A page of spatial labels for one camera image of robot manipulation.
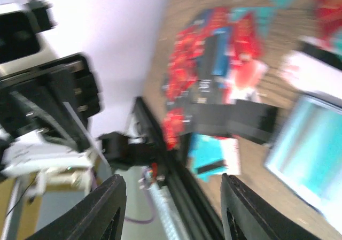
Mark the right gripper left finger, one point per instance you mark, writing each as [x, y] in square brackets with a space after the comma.
[100, 215]

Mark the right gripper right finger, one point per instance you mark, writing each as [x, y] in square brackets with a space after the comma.
[245, 215]

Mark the blue leather card holder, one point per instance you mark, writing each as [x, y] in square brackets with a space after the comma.
[306, 154]

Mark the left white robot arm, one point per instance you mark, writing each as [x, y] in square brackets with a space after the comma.
[46, 104]

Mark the teal card bottom pile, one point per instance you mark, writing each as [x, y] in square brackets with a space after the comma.
[214, 156]

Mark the black card right pile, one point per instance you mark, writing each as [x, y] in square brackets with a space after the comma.
[253, 121]

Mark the white card with red dot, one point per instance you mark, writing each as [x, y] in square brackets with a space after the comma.
[310, 74]

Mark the light blue slotted strip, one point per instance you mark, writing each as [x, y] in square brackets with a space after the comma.
[168, 213]

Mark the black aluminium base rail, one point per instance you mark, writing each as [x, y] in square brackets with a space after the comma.
[198, 216]

